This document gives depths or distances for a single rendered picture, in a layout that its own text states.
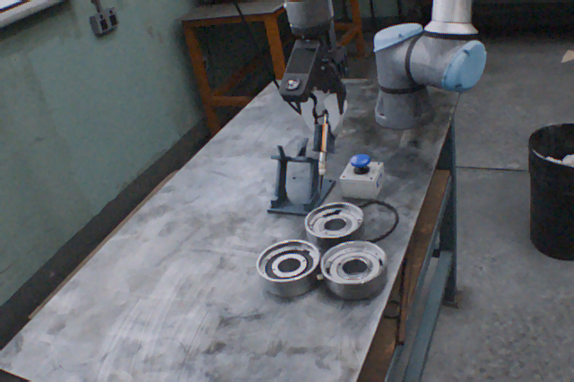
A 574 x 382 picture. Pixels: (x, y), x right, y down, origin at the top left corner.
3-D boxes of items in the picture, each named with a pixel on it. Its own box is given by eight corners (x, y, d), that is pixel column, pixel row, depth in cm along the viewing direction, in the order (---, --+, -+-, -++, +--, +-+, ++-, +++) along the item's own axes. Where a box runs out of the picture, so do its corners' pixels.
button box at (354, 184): (376, 200, 106) (374, 178, 104) (342, 197, 109) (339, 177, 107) (387, 178, 112) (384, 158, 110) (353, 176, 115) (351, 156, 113)
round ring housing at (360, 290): (383, 255, 92) (381, 236, 90) (394, 297, 83) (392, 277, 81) (322, 264, 93) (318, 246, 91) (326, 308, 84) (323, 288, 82)
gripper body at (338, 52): (352, 76, 97) (343, 12, 91) (335, 95, 91) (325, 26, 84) (313, 76, 100) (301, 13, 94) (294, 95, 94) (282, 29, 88)
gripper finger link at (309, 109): (329, 125, 103) (327, 81, 98) (317, 140, 98) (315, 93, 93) (314, 123, 104) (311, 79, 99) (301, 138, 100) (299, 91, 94)
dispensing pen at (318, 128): (307, 198, 96) (315, 104, 96) (317, 199, 100) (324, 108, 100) (318, 199, 95) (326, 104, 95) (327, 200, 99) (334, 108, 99)
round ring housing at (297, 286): (291, 308, 85) (287, 290, 83) (248, 283, 92) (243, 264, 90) (335, 273, 90) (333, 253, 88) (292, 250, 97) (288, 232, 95)
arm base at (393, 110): (384, 103, 144) (379, 68, 139) (439, 104, 138) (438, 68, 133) (369, 128, 133) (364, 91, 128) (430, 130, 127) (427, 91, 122)
